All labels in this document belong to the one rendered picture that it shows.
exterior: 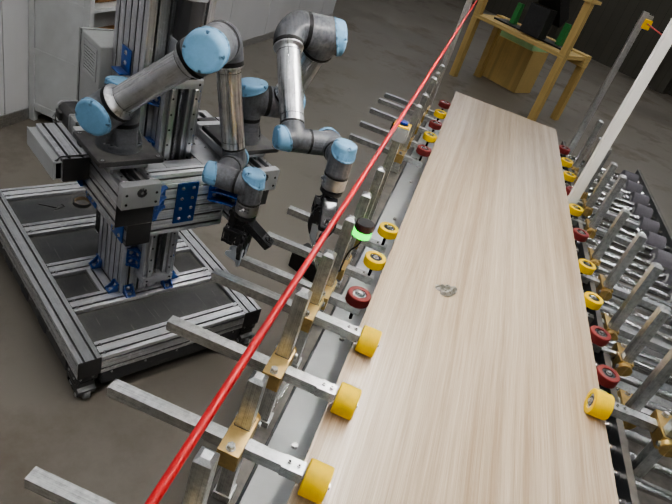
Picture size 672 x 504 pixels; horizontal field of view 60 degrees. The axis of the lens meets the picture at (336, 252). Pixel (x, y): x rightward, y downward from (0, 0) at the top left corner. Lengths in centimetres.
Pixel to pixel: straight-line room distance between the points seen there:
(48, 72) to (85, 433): 262
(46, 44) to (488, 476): 369
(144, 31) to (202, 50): 53
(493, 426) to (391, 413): 30
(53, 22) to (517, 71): 685
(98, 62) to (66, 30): 178
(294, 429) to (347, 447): 39
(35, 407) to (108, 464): 39
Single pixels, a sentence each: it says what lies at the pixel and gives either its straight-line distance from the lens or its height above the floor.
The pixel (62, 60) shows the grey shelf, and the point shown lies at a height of 51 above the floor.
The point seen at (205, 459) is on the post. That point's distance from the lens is 103.
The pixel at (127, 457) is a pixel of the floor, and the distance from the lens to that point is 244.
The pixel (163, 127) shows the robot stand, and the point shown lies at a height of 106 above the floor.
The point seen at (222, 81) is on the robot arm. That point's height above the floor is 138.
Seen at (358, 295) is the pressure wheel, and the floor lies 90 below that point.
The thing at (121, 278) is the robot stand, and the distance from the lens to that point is 268.
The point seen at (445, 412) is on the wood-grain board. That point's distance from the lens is 166.
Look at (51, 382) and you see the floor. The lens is 267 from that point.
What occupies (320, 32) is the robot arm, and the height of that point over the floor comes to 157.
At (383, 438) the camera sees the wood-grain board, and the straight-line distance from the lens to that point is 151.
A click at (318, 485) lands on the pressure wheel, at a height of 97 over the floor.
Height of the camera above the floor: 200
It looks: 32 degrees down
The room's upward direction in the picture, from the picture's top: 19 degrees clockwise
